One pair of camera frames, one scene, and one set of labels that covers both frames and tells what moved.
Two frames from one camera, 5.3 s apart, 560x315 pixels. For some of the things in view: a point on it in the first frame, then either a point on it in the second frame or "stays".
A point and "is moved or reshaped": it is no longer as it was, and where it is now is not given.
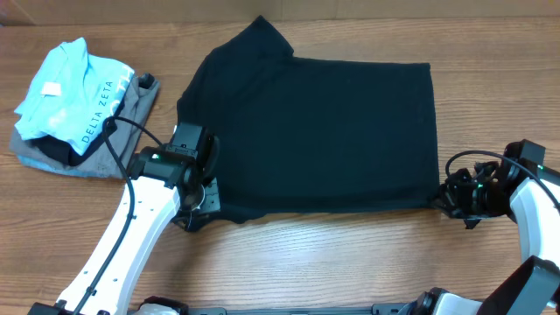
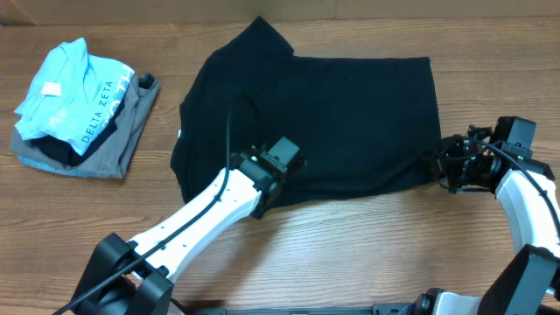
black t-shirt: [297, 134] is moved or reshaped
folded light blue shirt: [72, 96] stays
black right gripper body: [473, 201] -> [458, 172]
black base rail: [388, 309] stays
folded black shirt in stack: [72, 156] stays
